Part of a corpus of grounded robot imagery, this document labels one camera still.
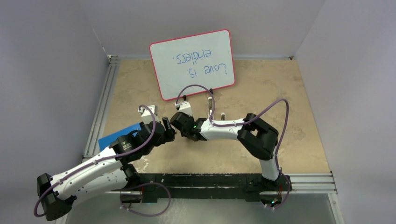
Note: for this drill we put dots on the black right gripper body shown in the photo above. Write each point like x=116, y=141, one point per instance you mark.
x=185, y=134

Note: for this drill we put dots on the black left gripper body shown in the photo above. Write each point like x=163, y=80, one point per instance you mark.
x=166, y=136

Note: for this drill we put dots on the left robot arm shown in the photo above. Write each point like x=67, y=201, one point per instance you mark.
x=111, y=169

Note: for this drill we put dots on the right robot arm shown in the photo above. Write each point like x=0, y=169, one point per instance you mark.
x=257, y=136

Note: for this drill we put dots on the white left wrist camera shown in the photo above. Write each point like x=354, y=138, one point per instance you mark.
x=149, y=113

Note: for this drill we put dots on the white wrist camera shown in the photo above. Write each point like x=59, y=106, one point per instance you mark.
x=184, y=106
x=149, y=113

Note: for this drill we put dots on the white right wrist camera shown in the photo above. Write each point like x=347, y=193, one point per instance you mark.
x=184, y=106

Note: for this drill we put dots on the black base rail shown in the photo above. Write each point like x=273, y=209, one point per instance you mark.
x=249, y=187

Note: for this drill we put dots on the white board with pink frame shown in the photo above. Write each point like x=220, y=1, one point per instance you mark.
x=184, y=64

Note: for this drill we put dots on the aluminium frame rail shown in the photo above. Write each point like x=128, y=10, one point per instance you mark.
x=131, y=82

